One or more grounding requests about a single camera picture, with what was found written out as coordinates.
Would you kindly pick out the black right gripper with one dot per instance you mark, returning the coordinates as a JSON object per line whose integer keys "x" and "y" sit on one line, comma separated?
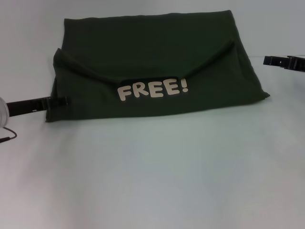
{"x": 297, "y": 64}

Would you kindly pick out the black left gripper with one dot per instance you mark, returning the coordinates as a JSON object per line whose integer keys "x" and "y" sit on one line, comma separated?
{"x": 26, "y": 106}

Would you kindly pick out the dark green t-shirt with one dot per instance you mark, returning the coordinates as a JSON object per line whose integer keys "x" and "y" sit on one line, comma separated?
{"x": 155, "y": 59}

